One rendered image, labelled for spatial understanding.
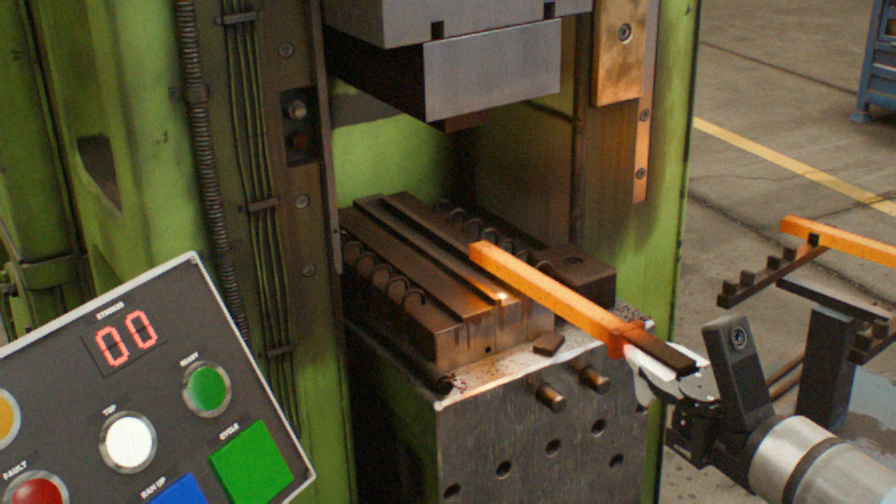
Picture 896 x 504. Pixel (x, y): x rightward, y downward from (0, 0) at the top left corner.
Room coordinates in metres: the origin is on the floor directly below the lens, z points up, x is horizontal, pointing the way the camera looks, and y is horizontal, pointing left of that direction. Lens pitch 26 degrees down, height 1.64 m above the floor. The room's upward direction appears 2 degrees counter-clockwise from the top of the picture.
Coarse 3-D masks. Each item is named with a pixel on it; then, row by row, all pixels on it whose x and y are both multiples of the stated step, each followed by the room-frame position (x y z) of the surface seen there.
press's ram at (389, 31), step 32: (320, 0) 1.19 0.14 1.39; (352, 0) 1.12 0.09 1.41; (384, 0) 1.06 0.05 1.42; (416, 0) 1.08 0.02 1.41; (448, 0) 1.10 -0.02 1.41; (480, 0) 1.12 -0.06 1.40; (512, 0) 1.15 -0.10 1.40; (544, 0) 1.17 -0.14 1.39; (576, 0) 1.20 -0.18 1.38; (352, 32) 1.12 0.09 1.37; (384, 32) 1.06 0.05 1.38; (416, 32) 1.08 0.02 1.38; (448, 32) 1.10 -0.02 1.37
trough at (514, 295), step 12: (372, 204) 1.49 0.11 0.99; (384, 204) 1.49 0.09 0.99; (384, 216) 1.45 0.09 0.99; (396, 216) 1.45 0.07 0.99; (408, 216) 1.42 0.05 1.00; (408, 228) 1.40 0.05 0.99; (420, 228) 1.38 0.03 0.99; (420, 240) 1.35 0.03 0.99; (432, 240) 1.35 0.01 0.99; (444, 240) 1.32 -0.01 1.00; (444, 252) 1.31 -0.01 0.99; (456, 252) 1.29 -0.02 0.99; (456, 264) 1.27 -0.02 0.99; (468, 264) 1.26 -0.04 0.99; (480, 276) 1.23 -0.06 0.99; (492, 276) 1.21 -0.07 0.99; (492, 288) 1.19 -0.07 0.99; (504, 288) 1.19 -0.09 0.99; (516, 288) 1.16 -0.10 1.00; (504, 300) 1.15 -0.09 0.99; (516, 300) 1.15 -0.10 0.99
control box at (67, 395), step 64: (192, 256) 0.90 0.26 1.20; (64, 320) 0.77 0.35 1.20; (192, 320) 0.85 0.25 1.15; (0, 384) 0.69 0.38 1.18; (64, 384) 0.73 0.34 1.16; (128, 384) 0.76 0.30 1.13; (256, 384) 0.85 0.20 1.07; (0, 448) 0.66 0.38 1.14; (64, 448) 0.69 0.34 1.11; (192, 448) 0.76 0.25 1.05
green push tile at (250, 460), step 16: (240, 432) 0.80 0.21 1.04; (256, 432) 0.81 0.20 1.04; (224, 448) 0.77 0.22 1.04; (240, 448) 0.78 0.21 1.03; (256, 448) 0.80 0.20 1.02; (272, 448) 0.81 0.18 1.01; (224, 464) 0.76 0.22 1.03; (240, 464) 0.77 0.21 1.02; (256, 464) 0.78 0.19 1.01; (272, 464) 0.79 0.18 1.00; (224, 480) 0.75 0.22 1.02; (240, 480) 0.76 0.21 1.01; (256, 480) 0.77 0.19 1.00; (272, 480) 0.78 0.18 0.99; (288, 480) 0.79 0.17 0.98; (240, 496) 0.75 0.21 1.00; (256, 496) 0.76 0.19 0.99; (272, 496) 0.77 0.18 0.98
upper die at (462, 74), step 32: (480, 32) 1.12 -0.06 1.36; (512, 32) 1.15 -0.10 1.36; (544, 32) 1.17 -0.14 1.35; (352, 64) 1.24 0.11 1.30; (384, 64) 1.16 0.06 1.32; (416, 64) 1.10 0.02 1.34; (448, 64) 1.10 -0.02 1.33; (480, 64) 1.12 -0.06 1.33; (512, 64) 1.15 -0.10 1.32; (544, 64) 1.17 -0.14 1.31; (384, 96) 1.17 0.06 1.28; (416, 96) 1.10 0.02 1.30; (448, 96) 1.10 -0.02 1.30; (480, 96) 1.12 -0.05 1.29; (512, 96) 1.15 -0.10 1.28
